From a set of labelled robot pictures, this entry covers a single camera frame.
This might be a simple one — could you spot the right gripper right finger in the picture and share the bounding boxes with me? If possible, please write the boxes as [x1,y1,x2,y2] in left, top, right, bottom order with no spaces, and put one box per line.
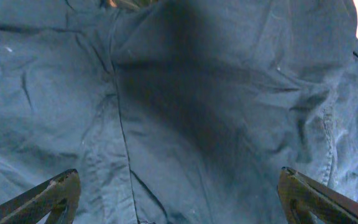
[277,167,358,223]

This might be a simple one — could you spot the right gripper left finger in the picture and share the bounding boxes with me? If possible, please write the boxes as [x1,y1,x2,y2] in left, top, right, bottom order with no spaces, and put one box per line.
[0,169,81,224]

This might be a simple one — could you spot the navy blue shorts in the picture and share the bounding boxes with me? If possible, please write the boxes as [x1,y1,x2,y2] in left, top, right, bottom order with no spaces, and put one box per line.
[0,0,358,223]

